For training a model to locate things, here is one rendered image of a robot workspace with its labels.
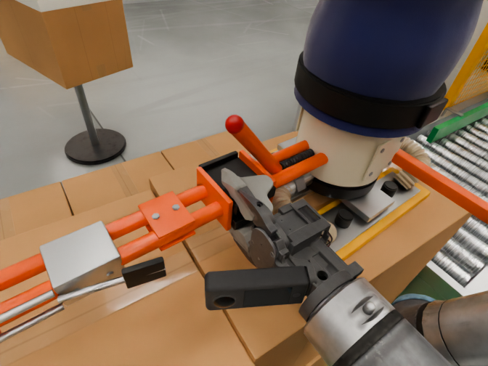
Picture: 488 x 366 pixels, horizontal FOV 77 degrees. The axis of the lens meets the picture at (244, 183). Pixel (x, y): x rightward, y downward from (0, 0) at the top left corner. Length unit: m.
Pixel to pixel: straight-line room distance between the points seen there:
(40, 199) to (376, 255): 1.11
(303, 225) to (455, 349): 0.21
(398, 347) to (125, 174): 1.15
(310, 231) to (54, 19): 1.53
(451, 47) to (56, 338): 0.63
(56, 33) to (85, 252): 1.42
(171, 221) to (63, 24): 1.43
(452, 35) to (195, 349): 0.51
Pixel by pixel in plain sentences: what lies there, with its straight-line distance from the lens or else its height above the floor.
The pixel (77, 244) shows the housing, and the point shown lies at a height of 1.10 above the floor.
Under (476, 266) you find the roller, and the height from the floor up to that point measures 0.54.
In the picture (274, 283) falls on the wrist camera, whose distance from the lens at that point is 0.35.
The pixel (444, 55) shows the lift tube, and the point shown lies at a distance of 0.47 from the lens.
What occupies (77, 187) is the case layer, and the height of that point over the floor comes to 0.54.
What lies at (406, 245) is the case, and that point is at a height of 0.96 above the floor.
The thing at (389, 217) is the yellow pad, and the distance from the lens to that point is 0.66.
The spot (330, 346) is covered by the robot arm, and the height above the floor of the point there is 1.10.
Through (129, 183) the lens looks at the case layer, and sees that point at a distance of 1.28.
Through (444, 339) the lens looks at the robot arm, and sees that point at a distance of 0.46.
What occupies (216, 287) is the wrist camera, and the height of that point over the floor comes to 1.10.
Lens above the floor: 1.40
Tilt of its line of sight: 43 degrees down
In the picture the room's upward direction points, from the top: 7 degrees clockwise
